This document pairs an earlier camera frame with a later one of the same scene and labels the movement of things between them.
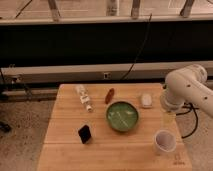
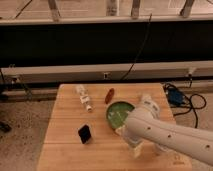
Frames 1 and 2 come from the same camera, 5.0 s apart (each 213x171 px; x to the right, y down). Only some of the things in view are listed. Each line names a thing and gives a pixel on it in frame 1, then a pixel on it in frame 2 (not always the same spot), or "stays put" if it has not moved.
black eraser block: [84, 134] stays put
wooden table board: [112, 127] stays put
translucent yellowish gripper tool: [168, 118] to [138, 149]
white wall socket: [105, 75] stays put
